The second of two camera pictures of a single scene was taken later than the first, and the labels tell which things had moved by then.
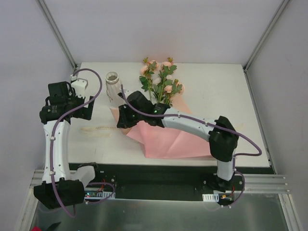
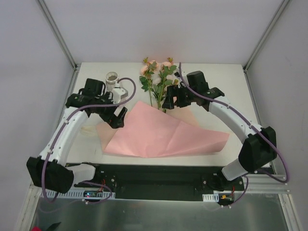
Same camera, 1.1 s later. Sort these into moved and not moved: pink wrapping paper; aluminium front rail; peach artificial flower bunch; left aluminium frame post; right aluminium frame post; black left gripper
Moved: pink wrapping paper; black left gripper
Not moved: right aluminium frame post; peach artificial flower bunch; aluminium front rail; left aluminium frame post
